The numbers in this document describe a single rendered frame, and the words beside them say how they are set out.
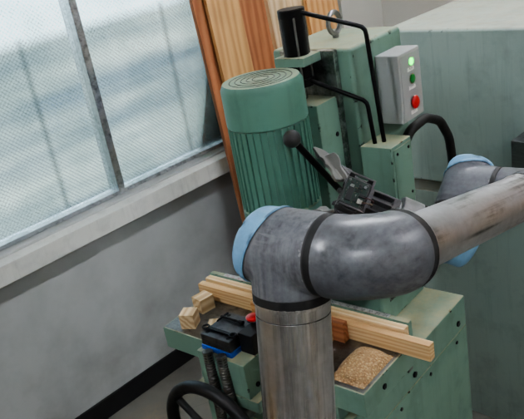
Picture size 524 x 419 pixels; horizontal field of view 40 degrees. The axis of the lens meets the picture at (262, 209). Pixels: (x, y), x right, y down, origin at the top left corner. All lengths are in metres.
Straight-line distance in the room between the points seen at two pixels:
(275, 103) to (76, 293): 1.64
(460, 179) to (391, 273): 0.56
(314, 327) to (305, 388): 0.09
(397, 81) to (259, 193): 0.41
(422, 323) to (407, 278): 0.94
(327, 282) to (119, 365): 2.25
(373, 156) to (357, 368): 0.47
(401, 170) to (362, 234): 0.73
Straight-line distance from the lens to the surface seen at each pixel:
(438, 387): 1.96
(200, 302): 1.85
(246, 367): 1.55
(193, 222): 3.18
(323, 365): 1.05
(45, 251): 2.71
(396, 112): 1.68
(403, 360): 1.62
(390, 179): 1.63
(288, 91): 1.45
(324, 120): 1.59
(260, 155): 1.48
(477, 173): 1.45
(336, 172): 1.44
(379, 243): 0.92
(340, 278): 0.92
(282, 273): 0.97
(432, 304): 1.95
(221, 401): 1.49
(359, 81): 1.62
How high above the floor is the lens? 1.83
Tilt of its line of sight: 23 degrees down
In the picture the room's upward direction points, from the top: 11 degrees counter-clockwise
